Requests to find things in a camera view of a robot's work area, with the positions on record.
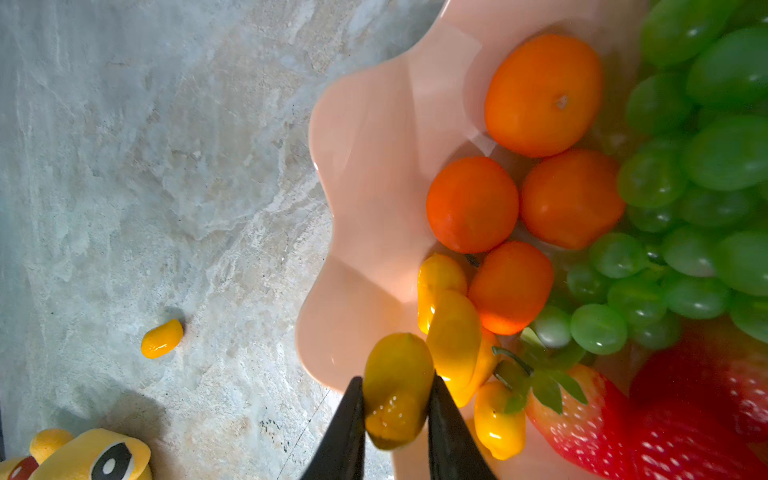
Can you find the orange fake tangerine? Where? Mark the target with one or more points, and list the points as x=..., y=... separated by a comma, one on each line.
x=544, y=96
x=571, y=199
x=511, y=287
x=472, y=205

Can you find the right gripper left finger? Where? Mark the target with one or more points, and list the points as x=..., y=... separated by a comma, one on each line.
x=341, y=452

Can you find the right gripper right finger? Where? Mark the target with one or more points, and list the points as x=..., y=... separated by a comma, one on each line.
x=452, y=451

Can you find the pink scalloped fruit bowl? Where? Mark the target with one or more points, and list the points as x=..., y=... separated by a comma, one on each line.
x=379, y=137

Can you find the red fake strawberry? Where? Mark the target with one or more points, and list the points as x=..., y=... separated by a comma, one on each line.
x=698, y=412

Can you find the pale fake strawberry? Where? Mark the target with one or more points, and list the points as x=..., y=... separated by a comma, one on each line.
x=592, y=434

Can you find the green fake grape bunch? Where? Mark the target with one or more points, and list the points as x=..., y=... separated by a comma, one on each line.
x=688, y=281

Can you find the yellow fake kumquat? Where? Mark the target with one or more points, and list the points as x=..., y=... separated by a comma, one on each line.
x=484, y=368
x=454, y=338
x=397, y=383
x=162, y=339
x=437, y=273
x=500, y=420

